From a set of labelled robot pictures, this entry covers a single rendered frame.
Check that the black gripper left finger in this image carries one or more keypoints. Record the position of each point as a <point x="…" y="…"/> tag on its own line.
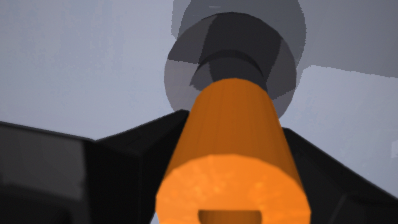
<point x="112" y="180"/>

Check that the orange knob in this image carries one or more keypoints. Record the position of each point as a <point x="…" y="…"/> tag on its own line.
<point x="232" y="164"/>

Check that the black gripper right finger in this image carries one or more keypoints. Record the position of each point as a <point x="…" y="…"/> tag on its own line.
<point x="335" y="193"/>

